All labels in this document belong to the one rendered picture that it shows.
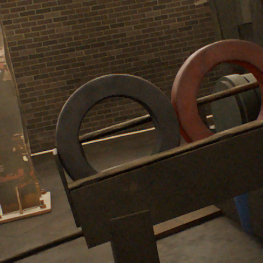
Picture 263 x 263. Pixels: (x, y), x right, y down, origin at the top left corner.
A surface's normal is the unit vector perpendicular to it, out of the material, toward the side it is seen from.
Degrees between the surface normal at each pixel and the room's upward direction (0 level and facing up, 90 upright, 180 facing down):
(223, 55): 90
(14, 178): 90
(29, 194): 90
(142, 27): 90
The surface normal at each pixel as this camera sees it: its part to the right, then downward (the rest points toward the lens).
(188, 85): 0.19, 0.07
